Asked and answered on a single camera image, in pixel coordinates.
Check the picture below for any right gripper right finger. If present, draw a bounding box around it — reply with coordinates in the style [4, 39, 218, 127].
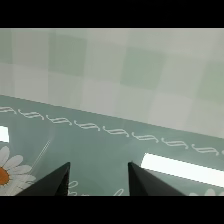
[127, 161, 186, 197]

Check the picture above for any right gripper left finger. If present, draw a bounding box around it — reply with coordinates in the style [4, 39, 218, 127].
[14, 161, 72, 197]

